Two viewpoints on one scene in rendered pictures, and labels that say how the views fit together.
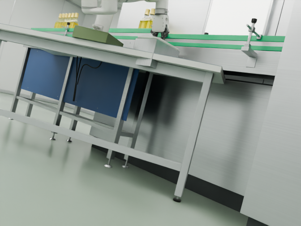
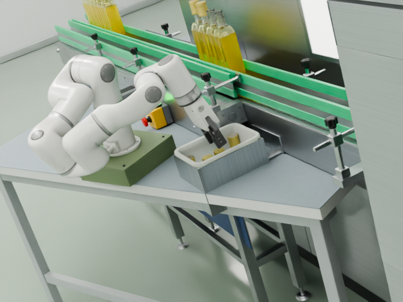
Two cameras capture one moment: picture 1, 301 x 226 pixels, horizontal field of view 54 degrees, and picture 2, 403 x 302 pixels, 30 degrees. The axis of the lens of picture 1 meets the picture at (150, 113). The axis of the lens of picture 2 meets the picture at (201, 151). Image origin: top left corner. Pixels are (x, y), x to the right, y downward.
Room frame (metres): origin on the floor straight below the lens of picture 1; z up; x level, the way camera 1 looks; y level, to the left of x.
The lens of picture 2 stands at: (-0.02, -0.87, 1.68)
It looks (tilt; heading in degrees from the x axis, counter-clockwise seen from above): 23 degrees down; 28
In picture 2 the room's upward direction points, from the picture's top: 17 degrees counter-clockwise
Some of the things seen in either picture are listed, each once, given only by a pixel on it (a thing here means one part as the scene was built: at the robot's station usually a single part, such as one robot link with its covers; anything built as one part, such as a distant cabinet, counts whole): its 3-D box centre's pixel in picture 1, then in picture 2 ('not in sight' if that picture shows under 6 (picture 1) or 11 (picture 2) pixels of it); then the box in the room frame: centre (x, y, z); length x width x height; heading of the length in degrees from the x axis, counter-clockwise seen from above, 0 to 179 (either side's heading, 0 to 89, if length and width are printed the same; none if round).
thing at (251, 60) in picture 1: (250, 42); (348, 157); (1.51, -0.40, 0.90); 0.17 x 0.05 x 0.23; 139
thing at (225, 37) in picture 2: not in sight; (230, 57); (2.10, 0.08, 0.99); 0.06 x 0.06 x 0.21; 49
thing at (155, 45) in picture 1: (159, 52); (228, 154); (1.80, 0.04, 0.79); 0.27 x 0.17 x 0.08; 139
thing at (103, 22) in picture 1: (102, 21); (113, 127); (1.85, 0.43, 0.89); 0.16 x 0.13 x 0.15; 167
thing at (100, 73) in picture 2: not in sight; (99, 81); (1.86, 0.43, 1.05); 0.13 x 0.10 x 0.16; 67
